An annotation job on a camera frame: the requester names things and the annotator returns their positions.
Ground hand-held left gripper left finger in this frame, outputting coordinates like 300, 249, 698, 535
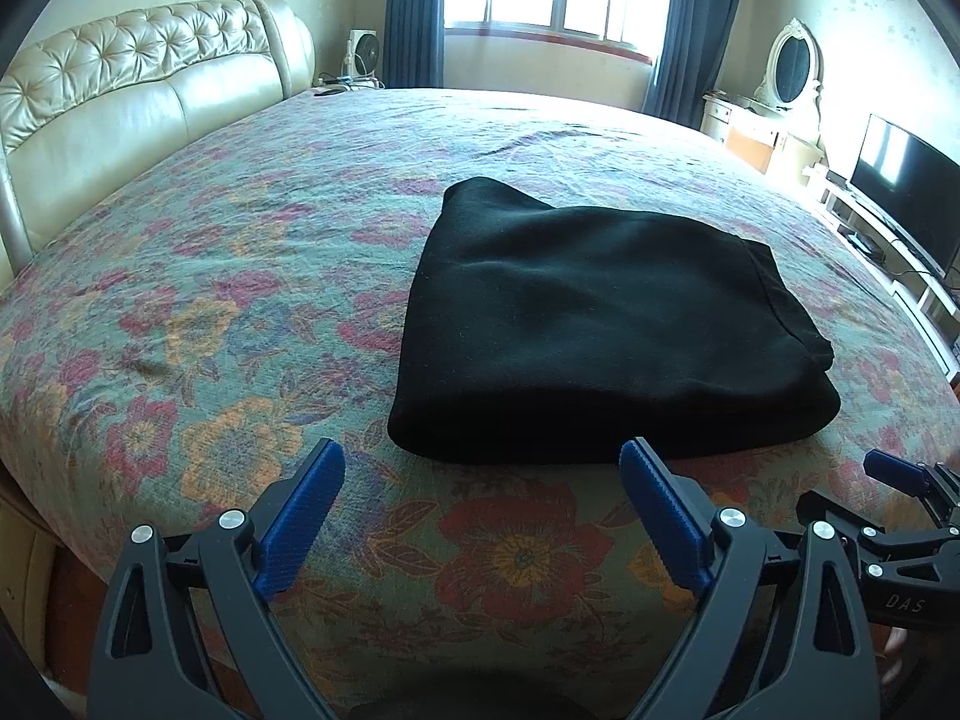
86, 439, 347, 720

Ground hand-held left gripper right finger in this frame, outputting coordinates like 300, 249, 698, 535
619, 436, 880, 720

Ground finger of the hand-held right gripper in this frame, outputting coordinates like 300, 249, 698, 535
796, 490, 960, 582
864, 450, 960, 522

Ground black pants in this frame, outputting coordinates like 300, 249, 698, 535
388, 176, 841, 466

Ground person's right hand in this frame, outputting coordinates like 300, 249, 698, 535
879, 626, 920, 687

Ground white television stand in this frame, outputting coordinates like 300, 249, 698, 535
814, 165, 960, 383

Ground brown bed base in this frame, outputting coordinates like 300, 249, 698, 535
49, 544, 110, 687

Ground floral bedspread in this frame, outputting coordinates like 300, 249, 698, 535
0, 86, 960, 720

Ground person's leg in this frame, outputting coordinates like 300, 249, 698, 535
352, 696, 627, 720

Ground black television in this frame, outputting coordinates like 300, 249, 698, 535
850, 114, 960, 278

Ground cream nightstand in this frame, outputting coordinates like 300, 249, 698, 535
0, 495, 57, 683

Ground cream dresser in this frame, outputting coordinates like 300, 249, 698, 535
701, 92, 807, 177

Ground white oval vanity mirror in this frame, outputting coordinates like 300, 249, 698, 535
754, 17, 824, 117

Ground cream tufted leather headboard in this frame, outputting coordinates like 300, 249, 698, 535
0, 0, 316, 278

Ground white fan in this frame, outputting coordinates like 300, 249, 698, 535
347, 28, 385, 87

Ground dark blue curtain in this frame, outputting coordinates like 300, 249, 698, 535
384, 0, 449, 89
643, 0, 751, 125

